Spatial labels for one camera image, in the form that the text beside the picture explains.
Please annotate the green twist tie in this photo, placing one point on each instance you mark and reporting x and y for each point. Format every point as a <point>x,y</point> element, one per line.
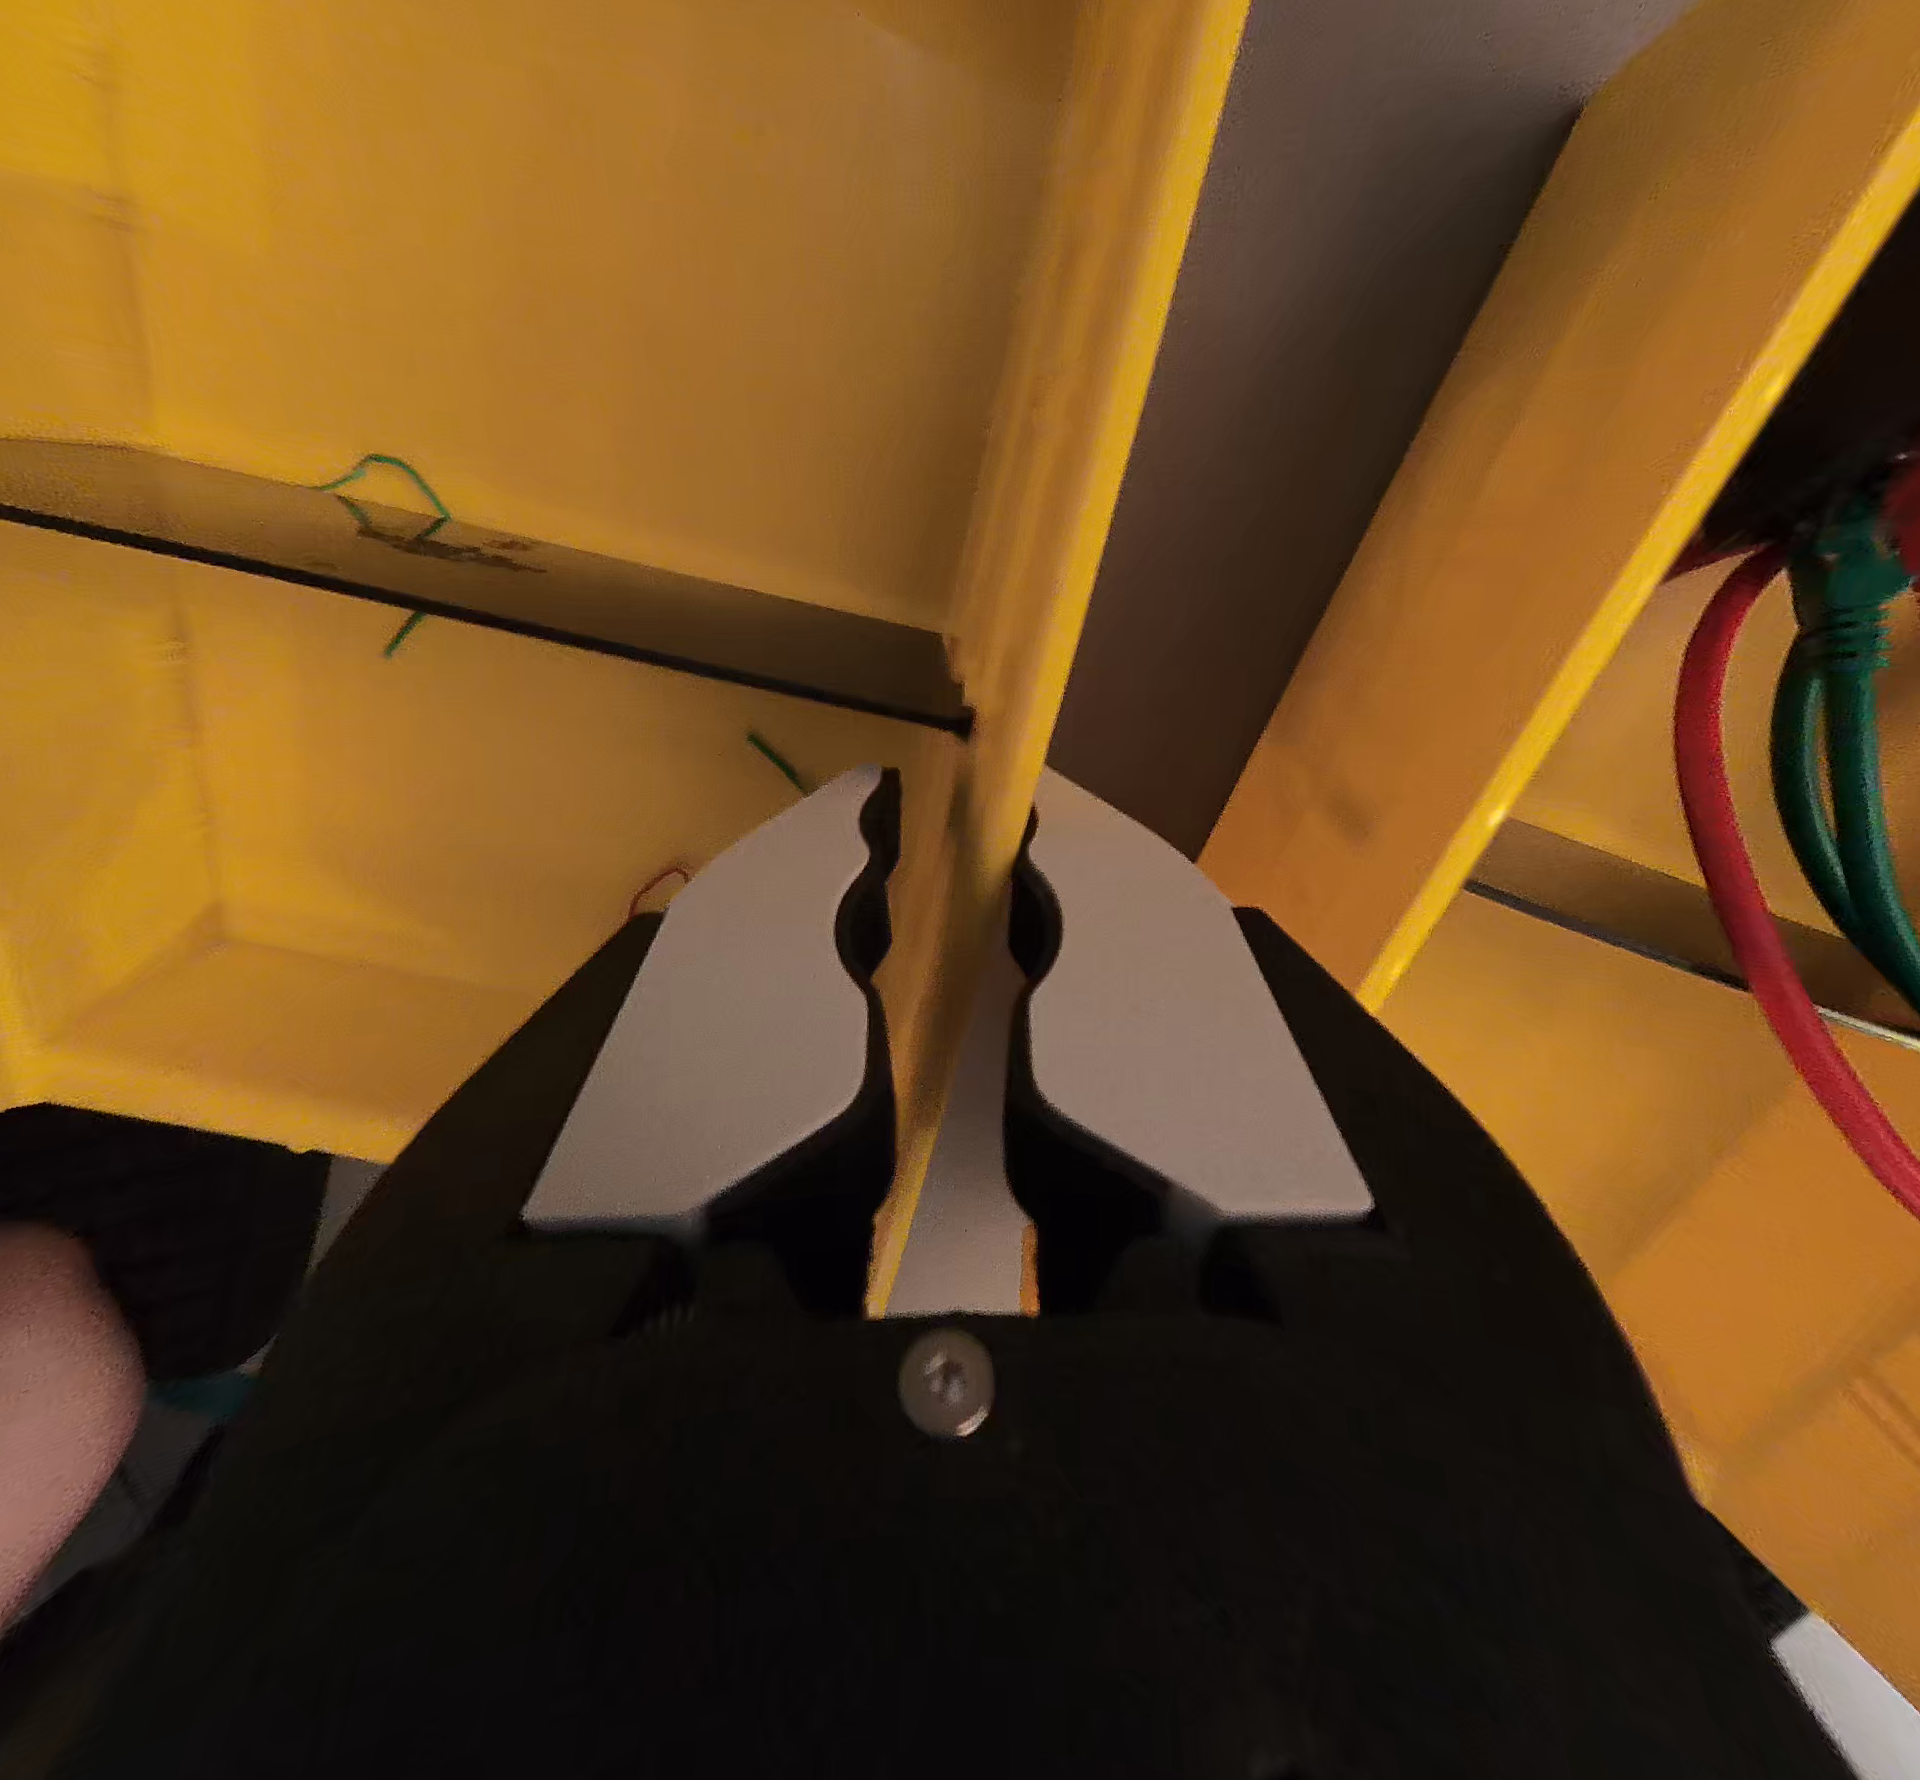
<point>388,461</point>

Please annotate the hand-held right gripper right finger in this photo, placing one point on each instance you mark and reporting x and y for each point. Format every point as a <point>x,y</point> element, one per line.
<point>1186,1076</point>

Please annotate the yellow plastic bin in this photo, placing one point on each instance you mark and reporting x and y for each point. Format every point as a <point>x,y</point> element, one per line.
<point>599,160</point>
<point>1500,536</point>

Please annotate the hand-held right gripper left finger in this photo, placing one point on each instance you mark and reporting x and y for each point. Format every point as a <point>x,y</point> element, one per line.
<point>721,1060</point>

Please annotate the black bin divider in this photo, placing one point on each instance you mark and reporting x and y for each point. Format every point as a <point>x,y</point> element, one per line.
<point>1621,894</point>
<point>675,609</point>

